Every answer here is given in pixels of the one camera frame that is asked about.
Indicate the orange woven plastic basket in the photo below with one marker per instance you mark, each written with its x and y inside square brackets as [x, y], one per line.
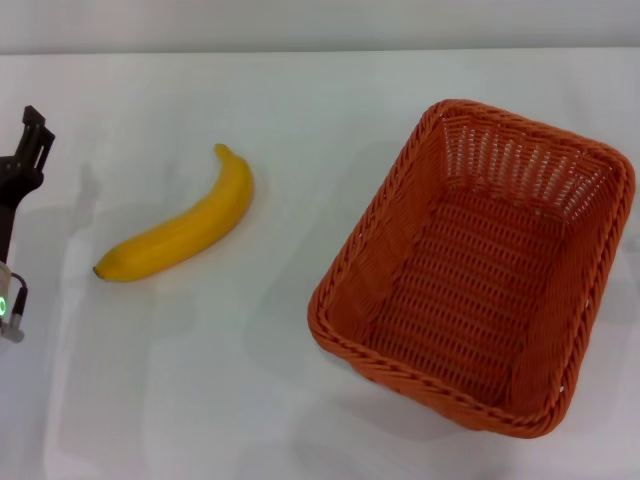
[465, 285]

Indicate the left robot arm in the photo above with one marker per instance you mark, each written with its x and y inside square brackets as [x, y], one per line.
[3, 305]

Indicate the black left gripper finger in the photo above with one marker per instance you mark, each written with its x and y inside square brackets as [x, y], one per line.
[35, 142]

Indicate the yellow banana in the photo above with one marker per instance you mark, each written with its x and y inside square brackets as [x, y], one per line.
[200, 222]

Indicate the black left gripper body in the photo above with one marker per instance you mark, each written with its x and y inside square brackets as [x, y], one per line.
[12, 195]

